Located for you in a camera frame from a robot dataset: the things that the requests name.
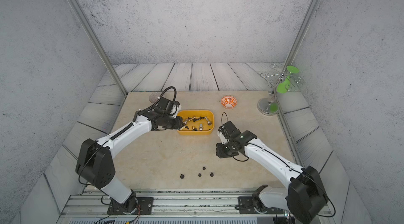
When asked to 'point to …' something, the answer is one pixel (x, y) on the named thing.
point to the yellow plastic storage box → (197, 122)
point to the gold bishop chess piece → (194, 116)
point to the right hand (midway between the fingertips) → (219, 153)
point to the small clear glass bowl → (153, 97)
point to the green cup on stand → (283, 87)
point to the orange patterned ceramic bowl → (229, 102)
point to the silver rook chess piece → (201, 127)
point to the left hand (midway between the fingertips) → (185, 124)
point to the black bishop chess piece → (200, 118)
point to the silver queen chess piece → (209, 123)
